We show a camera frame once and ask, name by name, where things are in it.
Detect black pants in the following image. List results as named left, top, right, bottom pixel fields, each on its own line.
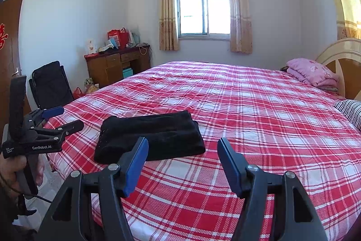
left=94, top=110, right=206, bottom=165

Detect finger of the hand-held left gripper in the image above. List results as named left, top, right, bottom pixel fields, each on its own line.
left=34, top=119, right=84, bottom=143
left=30, top=106, right=65, bottom=124

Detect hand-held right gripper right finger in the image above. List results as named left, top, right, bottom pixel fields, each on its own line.
left=217, top=137, right=329, bottom=241

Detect floral bag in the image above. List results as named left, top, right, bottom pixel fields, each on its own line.
left=84, top=78, right=100, bottom=95

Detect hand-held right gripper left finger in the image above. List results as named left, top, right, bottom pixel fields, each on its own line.
left=34, top=136, right=149, bottom=241

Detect wooden desk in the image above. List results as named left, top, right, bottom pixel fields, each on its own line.
left=85, top=45, right=151, bottom=88

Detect red door decoration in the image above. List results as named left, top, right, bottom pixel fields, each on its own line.
left=0, top=23, right=9, bottom=49

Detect sliding window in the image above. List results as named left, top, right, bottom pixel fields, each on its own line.
left=175, top=0, right=231, bottom=40

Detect cream and wood headboard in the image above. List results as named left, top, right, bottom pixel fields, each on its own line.
left=315, top=38, right=361, bottom=102

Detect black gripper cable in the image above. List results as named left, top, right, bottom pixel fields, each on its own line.
left=11, top=187, right=54, bottom=219

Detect red shopping bag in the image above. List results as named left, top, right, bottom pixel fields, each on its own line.
left=107, top=28, right=129, bottom=49

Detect person's left hand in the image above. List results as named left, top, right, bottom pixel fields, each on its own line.
left=0, top=155, right=46, bottom=193

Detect black folding chair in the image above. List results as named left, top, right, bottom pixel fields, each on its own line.
left=29, top=61, right=75, bottom=110

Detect white printed box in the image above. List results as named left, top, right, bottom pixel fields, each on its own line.
left=85, top=38, right=98, bottom=58

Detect red plaid bed sheet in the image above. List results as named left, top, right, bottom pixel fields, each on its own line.
left=42, top=61, right=361, bottom=241

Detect person's left forearm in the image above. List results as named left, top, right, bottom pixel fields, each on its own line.
left=0, top=185, right=37, bottom=241

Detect wooden door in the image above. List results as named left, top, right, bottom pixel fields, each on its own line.
left=0, top=0, right=31, bottom=145

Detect striped pillow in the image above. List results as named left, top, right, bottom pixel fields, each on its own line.
left=333, top=99, right=361, bottom=131

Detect pink folded blanket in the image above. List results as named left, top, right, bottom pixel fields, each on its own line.
left=286, top=58, right=340, bottom=89

